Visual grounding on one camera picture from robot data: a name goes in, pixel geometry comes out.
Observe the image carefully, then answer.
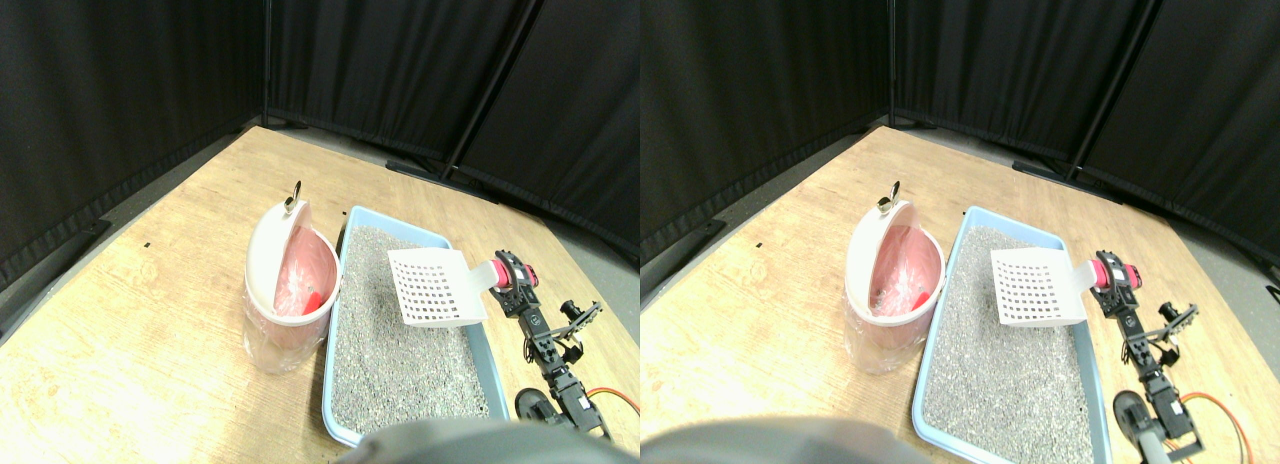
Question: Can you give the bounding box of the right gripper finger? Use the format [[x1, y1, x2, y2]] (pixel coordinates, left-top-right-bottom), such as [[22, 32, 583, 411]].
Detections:
[[492, 249, 528, 307], [1094, 249, 1128, 310]]

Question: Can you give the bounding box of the white scoop with red handle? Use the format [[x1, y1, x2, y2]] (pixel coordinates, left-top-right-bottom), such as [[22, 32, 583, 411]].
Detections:
[[990, 248, 1141, 328], [387, 248, 541, 330]]

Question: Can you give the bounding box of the blue litter tray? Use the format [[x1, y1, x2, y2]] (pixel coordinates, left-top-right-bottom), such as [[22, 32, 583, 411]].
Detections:
[[322, 205, 511, 448], [912, 205, 1113, 464]]

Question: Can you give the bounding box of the black bracket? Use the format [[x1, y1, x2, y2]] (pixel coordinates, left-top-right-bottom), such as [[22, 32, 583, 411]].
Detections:
[[544, 299, 605, 352], [1144, 301, 1200, 362]]

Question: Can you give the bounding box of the white bin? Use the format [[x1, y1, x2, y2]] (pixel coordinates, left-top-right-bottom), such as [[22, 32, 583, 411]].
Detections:
[[242, 180, 343, 375], [843, 180, 946, 375]]

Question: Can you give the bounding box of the orange wire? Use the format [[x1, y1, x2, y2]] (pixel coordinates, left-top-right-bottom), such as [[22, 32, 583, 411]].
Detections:
[[1179, 391, 1252, 461], [587, 386, 641, 418]]

